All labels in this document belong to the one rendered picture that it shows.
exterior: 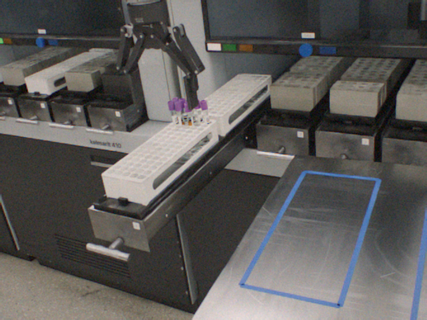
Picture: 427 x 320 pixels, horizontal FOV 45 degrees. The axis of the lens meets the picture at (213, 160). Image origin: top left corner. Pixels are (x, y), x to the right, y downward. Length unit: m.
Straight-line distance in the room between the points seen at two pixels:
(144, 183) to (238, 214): 0.53
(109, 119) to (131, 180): 0.59
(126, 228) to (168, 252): 0.71
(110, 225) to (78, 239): 0.95
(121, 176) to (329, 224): 0.39
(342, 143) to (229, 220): 0.43
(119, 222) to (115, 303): 1.07
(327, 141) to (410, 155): 0.18
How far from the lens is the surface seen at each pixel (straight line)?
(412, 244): 0.83
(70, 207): 1.88
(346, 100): 1.25
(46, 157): 1.83
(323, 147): 1.22
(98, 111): 1.55
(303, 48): 1.21
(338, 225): 0.86
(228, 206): 1.44
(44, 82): 1.72
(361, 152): 1.20
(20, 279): 2.33
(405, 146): 1.17
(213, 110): 1.22
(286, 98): 1.29
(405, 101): 1.22
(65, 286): 2.20
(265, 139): 1.27
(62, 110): 1.66
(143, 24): 0.99
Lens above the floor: 1.31
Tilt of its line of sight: 27 degrees down
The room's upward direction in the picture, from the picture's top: 7 degrees counter-clockwise
